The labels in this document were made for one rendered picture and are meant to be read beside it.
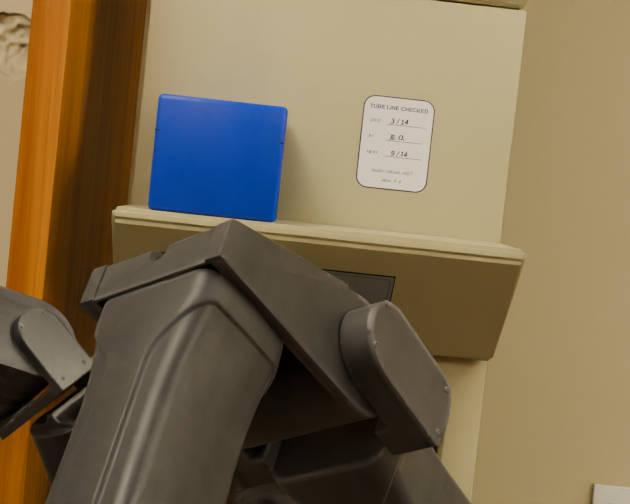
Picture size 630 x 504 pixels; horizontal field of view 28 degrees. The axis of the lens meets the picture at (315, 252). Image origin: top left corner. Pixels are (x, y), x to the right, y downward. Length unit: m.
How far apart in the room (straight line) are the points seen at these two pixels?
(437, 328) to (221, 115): 0.25
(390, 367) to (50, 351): 0.33
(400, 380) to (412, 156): 0.55
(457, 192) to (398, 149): 0.06
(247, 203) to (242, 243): 0.47
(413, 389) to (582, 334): 1.01
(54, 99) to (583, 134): 0.75
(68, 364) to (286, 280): 0.33
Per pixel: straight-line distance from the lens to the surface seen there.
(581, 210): 1.55
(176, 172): 0.97
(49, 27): 1.01
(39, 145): 1.00
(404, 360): 0.55
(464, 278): 0.99
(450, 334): 1.05
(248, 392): 0.50
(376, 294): 1.01
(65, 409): 0.84
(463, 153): 1.09
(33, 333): 0.82
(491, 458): 1.57
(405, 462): 0.59
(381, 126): 1.08
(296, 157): 1.08
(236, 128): 0.97
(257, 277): 0.50
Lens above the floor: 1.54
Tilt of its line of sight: 3 degrees down
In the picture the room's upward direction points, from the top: 6 degrees clockwise
